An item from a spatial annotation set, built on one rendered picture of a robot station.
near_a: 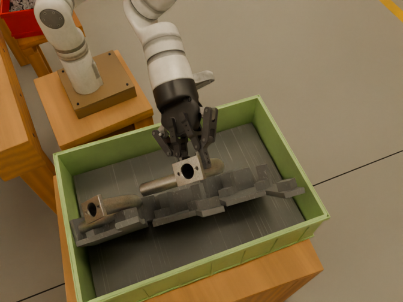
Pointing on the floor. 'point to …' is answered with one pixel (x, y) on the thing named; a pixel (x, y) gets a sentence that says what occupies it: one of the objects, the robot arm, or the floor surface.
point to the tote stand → (252, 268)
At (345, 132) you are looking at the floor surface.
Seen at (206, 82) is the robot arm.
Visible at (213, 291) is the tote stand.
